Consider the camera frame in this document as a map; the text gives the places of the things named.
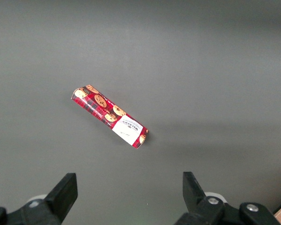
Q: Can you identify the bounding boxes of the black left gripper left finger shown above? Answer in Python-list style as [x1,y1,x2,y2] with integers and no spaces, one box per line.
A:
[4,172,78,225]

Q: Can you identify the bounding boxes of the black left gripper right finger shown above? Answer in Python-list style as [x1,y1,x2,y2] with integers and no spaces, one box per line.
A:
[175,172,242,225]

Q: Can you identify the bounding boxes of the red tartan cookie box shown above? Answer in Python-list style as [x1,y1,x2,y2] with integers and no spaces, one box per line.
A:
[70,84,149,150]

